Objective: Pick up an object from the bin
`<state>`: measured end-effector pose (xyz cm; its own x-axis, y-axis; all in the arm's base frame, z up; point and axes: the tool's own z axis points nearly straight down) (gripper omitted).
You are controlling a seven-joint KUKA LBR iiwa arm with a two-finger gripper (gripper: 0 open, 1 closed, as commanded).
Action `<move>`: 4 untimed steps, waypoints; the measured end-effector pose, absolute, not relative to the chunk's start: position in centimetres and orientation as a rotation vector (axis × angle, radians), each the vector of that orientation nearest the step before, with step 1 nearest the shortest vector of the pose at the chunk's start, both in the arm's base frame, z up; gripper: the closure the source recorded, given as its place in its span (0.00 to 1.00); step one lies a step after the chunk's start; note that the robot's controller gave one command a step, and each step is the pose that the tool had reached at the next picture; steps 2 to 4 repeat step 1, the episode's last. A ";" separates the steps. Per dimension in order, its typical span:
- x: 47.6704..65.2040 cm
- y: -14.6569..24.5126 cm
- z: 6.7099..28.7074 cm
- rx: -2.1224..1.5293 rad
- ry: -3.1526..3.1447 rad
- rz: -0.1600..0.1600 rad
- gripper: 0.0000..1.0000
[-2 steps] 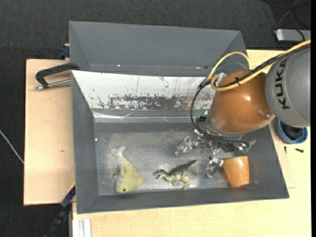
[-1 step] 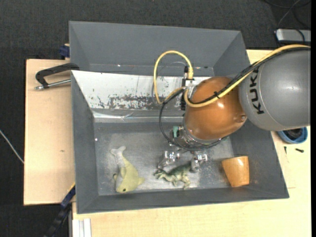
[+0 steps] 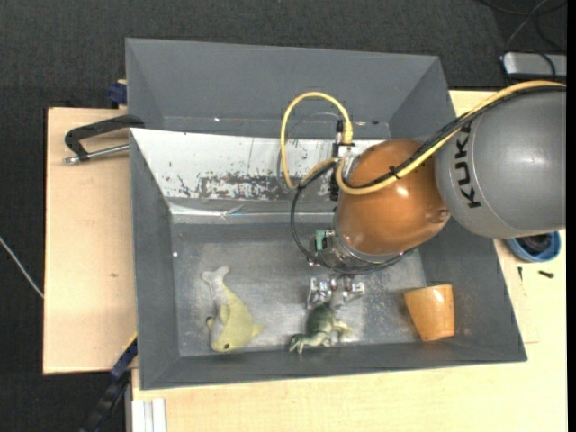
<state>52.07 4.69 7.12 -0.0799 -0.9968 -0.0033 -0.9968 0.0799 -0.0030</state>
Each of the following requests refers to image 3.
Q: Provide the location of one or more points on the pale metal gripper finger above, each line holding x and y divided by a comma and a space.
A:
353, 287
320, 291

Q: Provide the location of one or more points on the green toy frog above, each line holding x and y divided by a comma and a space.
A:
320, 324

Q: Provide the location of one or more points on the grey metal bin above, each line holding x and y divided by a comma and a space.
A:
270, 250

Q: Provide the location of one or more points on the orange cup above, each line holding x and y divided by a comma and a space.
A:
432, 311

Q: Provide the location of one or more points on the yellow and grey toy dolphin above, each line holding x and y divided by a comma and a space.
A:
234, 317

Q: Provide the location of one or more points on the blue tape roll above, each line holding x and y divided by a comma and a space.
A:
537, 249

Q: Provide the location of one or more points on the small black screw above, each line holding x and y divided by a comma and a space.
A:
546, 274

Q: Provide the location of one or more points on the pale wood board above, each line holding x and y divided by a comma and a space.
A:
85, 250

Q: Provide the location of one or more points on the black cylinder on white bracket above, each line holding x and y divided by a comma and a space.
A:
334, 186

